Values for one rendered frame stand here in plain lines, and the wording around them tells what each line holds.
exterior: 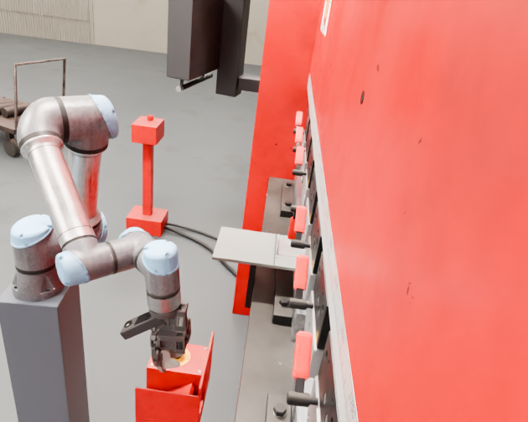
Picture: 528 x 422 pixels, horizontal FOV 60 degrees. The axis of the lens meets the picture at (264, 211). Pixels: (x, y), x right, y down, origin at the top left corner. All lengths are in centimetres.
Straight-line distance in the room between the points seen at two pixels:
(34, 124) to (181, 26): 121
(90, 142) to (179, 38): 111
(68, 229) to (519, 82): 93
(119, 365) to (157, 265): 145
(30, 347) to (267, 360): 81
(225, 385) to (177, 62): 154
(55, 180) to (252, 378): 65
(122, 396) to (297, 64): 165
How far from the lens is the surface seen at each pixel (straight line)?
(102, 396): 228
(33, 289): 154
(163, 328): 111
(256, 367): 118
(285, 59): 205
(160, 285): 100
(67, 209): 108
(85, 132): 124
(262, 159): 217
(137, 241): 106
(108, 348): 247
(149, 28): 1043
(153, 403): 124
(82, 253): 103
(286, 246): 140
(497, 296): 24
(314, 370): 76
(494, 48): 29
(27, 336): 164
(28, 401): 186
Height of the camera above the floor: 173
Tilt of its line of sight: 27 degrees down
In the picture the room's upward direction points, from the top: 8 degrees clockwise
